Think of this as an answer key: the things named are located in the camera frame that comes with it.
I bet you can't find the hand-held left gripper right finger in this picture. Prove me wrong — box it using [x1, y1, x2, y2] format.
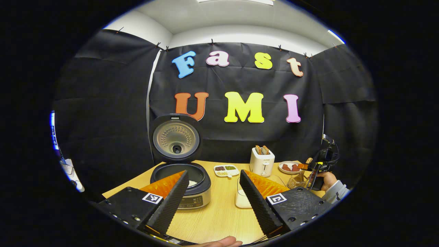
[239, 169, 334, 238]

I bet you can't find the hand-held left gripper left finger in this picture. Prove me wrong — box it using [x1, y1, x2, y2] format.
[95, 170, 190, 236]

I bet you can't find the dark grey rice cooker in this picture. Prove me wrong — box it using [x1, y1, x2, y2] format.
[148, 113, 212, 210]

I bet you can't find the white round plate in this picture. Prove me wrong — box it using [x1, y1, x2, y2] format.
[278, 161, 303, 175]

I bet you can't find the white toaster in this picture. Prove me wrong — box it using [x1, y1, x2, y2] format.
[250, 146, 275, 177]

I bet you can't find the white divided bean dish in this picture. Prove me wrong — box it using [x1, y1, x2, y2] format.
[214, 165, 240, 179]

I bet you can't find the white desk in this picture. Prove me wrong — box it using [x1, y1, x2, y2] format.
[61, 158, 85, 193]

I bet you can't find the black backdrop cloth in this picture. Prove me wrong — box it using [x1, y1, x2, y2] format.
[51, 29, 379, 203]

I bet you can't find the computer monitor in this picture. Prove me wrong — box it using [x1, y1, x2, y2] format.
[50, 110, 59, 151]

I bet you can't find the ceiling light panel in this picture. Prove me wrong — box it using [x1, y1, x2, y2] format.
[197, 0, 275, 6]

